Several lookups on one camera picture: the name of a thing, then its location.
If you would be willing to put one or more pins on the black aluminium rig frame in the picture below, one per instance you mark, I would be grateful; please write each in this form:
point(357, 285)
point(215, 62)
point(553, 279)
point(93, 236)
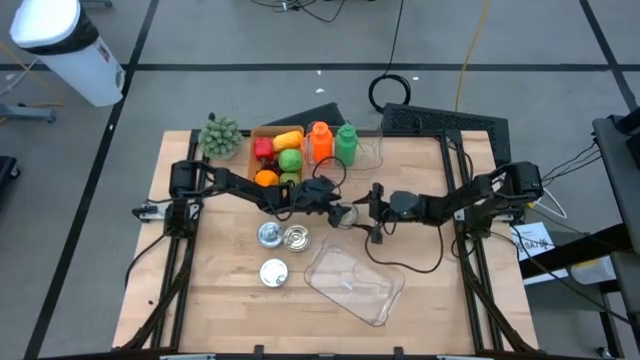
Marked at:
point(452, 136)

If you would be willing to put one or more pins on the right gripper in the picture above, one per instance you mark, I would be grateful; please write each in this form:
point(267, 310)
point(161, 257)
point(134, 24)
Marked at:
point(405, 205)

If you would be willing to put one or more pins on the green toy apple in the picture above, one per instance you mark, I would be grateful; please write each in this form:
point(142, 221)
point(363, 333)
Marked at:
point(290, 160)

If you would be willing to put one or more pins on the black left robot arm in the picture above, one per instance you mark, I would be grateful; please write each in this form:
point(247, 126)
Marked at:
point(240, 187)

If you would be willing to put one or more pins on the silver-lid tin can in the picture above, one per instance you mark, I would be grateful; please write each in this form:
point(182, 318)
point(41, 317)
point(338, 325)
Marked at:
point(270, 235)

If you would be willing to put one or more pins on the black flat panel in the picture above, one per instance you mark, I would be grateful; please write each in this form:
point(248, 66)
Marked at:
point(315, 120)

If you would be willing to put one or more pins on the red toy bell pepper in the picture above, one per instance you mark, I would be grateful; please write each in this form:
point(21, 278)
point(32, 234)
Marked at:
point(263, 148)

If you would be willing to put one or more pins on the yellow toy mango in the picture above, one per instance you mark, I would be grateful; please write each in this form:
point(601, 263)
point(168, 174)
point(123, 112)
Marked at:
point(287, 141)

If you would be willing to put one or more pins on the green toy pear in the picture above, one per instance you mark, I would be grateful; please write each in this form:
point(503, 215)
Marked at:
point(290, 178)

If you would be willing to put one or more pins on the green artificial succulent plant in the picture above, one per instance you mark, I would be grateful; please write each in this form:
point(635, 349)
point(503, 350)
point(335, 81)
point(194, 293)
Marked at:
point(220, 137)

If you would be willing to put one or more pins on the Van Camp's tuna can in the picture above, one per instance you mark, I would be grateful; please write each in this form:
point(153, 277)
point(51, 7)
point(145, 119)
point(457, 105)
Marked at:
point(273, 272)

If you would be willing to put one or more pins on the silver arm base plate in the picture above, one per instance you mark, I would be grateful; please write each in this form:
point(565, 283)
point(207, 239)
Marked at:
point(461, 215)
point(145, 212)

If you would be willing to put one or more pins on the black perforated metal panel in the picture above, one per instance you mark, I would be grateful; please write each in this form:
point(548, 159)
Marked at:
point(435, 120)

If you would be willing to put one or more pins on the green plastic squeeze bottle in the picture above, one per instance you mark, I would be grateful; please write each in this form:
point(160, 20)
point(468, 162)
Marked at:
point(346, 145)

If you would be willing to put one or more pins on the white printed paper sheet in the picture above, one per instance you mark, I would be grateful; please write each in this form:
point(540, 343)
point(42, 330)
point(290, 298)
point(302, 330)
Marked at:
point(537, 245)

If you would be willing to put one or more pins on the white trash can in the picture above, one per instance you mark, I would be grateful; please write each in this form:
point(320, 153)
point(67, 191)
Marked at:
point(75, 65)

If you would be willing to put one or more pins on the orange plastic squeeze bottle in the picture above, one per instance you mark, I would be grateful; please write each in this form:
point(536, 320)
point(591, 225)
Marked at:
point(321, 142)

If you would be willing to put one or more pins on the black table clamp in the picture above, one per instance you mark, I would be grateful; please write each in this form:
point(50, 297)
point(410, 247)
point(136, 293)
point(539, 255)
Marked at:
point(398, 353)
point(258, 352)

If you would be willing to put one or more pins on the purple toy grape bunch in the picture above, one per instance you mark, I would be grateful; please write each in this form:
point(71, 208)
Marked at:
point(271, 165)

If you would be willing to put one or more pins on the black cart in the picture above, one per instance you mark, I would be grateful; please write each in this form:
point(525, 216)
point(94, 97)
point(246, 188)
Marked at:
point(620, 165)

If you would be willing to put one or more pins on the grey stand foot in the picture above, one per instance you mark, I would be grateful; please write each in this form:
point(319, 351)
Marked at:
point(30, 114)

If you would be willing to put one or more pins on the toy orange fruit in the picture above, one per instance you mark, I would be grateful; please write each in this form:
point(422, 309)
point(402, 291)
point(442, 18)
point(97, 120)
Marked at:
point(266, 177)

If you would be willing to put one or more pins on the black equipment base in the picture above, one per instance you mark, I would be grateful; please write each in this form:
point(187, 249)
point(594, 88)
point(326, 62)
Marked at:
point(6, 170)

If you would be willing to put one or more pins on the white box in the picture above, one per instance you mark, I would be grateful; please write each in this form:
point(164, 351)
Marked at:
point(595, 272)

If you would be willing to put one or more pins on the orange wooden tray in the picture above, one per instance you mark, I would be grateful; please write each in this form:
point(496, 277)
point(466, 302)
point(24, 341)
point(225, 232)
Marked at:
point(251, 150)

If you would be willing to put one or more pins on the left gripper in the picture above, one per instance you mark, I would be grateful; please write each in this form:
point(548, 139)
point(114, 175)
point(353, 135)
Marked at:
point(317, 195)

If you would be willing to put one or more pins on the clear plastic bin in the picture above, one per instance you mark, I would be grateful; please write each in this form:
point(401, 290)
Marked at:
point(370, 150)
point(355, 285)

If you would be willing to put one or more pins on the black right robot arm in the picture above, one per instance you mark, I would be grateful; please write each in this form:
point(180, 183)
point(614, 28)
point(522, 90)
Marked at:
point(475, 195)

